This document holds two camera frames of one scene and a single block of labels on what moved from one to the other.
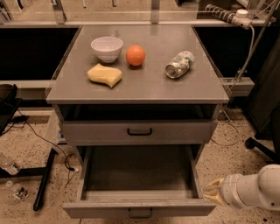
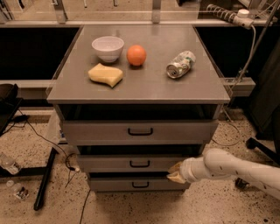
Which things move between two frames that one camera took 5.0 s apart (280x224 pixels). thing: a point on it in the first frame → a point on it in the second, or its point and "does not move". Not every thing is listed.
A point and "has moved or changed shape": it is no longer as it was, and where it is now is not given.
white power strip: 241,17 does not move
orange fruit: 135,55 does not move
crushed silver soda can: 179,65 does not move
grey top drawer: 139,133 does not move
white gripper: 227,190 → 187,171
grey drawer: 134,181 has moved or changed shape
